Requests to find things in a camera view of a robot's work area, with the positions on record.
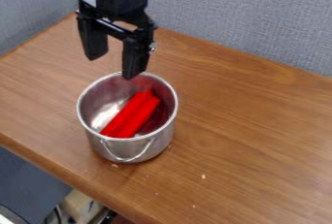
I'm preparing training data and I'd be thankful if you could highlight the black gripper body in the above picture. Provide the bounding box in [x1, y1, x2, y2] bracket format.
[77, 0, 156, 44]

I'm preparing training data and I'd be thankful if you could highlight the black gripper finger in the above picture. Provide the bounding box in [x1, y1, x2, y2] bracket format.
[77, 16, 109, 61]
[122, 38, 150, 80]

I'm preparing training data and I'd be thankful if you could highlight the metal pot with handle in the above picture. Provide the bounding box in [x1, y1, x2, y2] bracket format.
[77, 72, 180, 163]

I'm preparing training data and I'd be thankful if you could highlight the red block object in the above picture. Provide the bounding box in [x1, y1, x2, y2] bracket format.
[101, 89, 161, 139]

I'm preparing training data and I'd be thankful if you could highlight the beige box under table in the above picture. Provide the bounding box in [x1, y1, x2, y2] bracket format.
[61, 189, 105, 224]

